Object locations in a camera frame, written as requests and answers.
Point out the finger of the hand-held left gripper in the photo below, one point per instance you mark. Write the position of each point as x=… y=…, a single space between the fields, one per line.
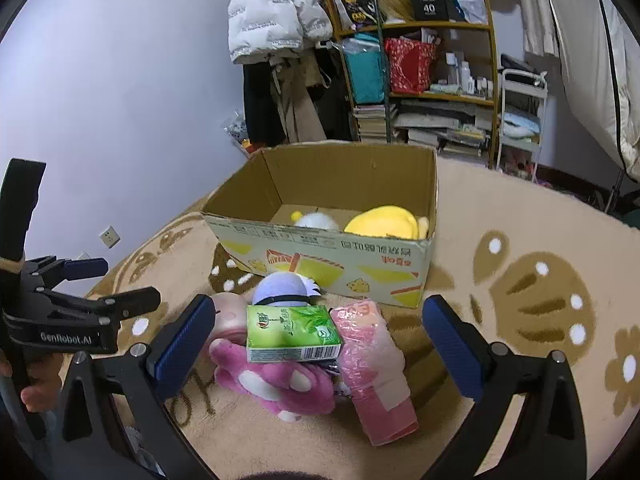
x=85 y=267
x=135 y=300

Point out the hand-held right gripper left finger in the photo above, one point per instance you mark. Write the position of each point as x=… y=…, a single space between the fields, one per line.
x=184 y=347

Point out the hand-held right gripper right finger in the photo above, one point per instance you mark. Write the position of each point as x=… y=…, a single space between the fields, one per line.
x=452 y=350

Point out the pink swirl roll plush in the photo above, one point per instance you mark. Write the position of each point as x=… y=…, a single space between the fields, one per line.
x=227 y=320

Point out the pink tissue pack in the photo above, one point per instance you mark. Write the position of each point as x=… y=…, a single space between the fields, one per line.
x=372 y=385

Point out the pink bear plush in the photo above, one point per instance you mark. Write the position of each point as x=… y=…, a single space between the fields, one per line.
x=272 y=385

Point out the green tissue pack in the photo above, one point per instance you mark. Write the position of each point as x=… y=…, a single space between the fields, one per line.
x=290 y=332

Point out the white-haired blindfolded plush doll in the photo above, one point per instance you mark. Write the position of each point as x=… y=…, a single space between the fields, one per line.
x=282 y=287

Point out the printed cardboard box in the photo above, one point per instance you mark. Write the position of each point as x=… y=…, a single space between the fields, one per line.
x=350 y=175

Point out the person's left hand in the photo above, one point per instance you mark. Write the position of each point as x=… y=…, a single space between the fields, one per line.
x=39 y=390

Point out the yellow plush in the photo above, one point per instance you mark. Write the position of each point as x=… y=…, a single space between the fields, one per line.
x=382 y=222

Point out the beige printed blanket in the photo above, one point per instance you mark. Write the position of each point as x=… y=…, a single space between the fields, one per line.
x=525 y=210

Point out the white round plush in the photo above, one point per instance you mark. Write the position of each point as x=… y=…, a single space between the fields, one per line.
x=317 y=221

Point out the colourful printed bag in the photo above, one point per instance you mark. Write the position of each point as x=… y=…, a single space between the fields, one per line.
x=235 y=132

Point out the pile of books and papers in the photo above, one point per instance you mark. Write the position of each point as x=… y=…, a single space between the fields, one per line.
x=440 y=130

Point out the metal stand legs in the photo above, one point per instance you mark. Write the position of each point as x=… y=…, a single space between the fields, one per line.
x=612 y=192

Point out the black hanging coat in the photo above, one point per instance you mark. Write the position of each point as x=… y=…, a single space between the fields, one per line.
x=260 y=110

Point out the light blue cloth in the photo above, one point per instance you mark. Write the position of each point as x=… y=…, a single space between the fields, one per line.
x=517 y=125

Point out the stack of books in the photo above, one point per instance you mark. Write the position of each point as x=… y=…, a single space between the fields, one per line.
x=372 y=125

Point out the beige hanging coat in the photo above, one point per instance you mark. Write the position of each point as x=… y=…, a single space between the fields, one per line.
x=300 y=110

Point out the group of cosmetic bottles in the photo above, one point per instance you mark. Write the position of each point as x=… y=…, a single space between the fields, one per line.
x=465 y=77

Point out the white trolley cart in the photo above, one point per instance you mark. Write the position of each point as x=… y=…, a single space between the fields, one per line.
x=520 y=76

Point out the red patterned bag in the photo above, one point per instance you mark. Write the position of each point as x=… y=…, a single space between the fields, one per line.
x=407 y=65

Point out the teal bag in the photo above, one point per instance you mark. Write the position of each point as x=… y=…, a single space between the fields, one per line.
x=365 y=75

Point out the white puffer jacket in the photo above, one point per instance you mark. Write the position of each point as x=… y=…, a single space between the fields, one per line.
x=270 y=15

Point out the wooden shelf rack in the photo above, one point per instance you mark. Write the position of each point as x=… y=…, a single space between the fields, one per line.
x=435 y=23

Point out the cream fabric cover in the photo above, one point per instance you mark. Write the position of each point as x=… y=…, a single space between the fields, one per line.
x=590 y=50

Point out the black square box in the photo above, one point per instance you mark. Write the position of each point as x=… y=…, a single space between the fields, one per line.
x=429 y=5

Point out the white hanging cloth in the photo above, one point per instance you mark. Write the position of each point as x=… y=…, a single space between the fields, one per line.
x=530 y=10

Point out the white wall socket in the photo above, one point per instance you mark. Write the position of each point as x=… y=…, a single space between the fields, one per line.
x=109 y=236

